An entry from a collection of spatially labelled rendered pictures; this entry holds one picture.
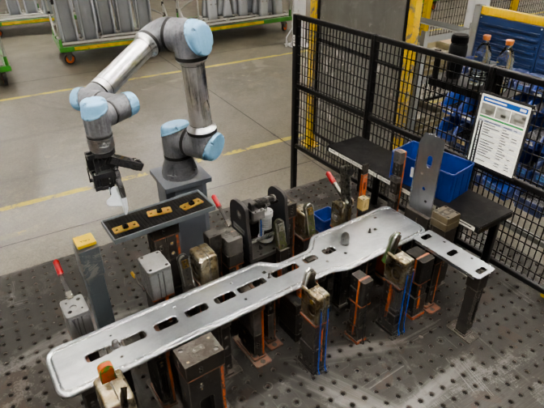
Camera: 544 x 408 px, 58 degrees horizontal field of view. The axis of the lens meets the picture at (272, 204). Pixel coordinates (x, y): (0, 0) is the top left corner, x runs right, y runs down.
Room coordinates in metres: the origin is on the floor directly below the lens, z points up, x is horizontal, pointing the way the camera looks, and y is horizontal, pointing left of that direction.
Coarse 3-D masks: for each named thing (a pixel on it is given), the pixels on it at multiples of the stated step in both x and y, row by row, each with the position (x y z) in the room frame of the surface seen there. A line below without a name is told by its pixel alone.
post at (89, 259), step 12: (84, 252) 1.24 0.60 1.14; (96, 252) 1.26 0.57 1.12; (84, 264) 1.23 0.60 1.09; (96, 264) 1.25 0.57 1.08; (84, 276) 1.23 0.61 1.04; (96, 276) 1.25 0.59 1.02; (96, 288) 1.25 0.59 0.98; (96, 300) 1.24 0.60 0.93; (108, 300) 1.26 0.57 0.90; (96, 312) 1.23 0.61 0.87; (108, 312) 1.26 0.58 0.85; (96, 324) 1.27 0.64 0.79; (108, 324) 1.25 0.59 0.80
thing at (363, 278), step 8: (360, 272) 1.30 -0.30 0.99; (352, 280) 1.29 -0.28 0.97; (360, 280) 1.26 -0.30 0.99; (368, 280) 1.26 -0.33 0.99; (352, 288) 1.28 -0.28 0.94; (360, 288) 1.25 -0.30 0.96; (368, 288) 1.25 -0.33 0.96; (352, 296) 1.28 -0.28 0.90; (360, 296) 1.25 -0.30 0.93; (368, 296) 1.25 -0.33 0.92; (352, 304) 1.28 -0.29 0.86; (360, 304) 1.24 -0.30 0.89; (352, 312) 1.28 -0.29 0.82; (360, 312) 1.25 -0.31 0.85; (352, 320) 1.27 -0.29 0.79; (360, 320) 1.25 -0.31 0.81; (352, 328) 1.27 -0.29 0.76; (360, 328) 1.25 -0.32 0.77; (344, 336) 1.28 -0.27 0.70; (352, 336) 1.26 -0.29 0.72; (360, 336) 1.25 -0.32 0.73
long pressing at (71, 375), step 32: (352, 224) 1.58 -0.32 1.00; (384, 224) 1.58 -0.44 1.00; (416, 224) 1.58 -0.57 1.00; (320, 256) 1.38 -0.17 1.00; (352, 256) 1.38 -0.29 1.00; (224, 288) 1.21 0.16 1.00; (256, 288) 1.21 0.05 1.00; (288, 288) 1.21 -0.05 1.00; (128, 320) 1.07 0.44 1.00; (160, 320) 1.07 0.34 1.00; (192, 320) 1.07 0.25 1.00; (224, 320) 1.07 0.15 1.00; (64, 352) 0.95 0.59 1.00; (128, 352) 0.95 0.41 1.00; (160, 352) 0.95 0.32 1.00; (64, 384) 0.84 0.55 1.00
